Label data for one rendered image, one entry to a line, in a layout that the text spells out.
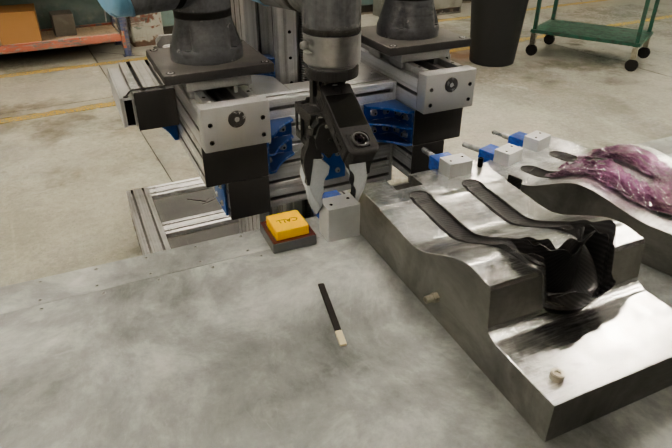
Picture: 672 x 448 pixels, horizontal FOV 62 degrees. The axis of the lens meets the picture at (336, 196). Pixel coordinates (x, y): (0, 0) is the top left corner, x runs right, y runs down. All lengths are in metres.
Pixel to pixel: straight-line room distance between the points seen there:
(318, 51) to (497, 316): 0.40
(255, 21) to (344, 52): 0.71
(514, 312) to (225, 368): 0.38
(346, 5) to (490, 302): 0.40
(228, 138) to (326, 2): 0.48
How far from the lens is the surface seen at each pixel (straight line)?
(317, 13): 0.71
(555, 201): 1.11
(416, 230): 0.89
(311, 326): 0.83
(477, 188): 1.03
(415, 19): 1.37
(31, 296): 1.00
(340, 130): 0.70
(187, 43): 1.20
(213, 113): 1.08
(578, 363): 0.75
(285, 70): 1.38
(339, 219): 0.80
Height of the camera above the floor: 1.36
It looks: 29 degrees down
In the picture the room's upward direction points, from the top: straight up
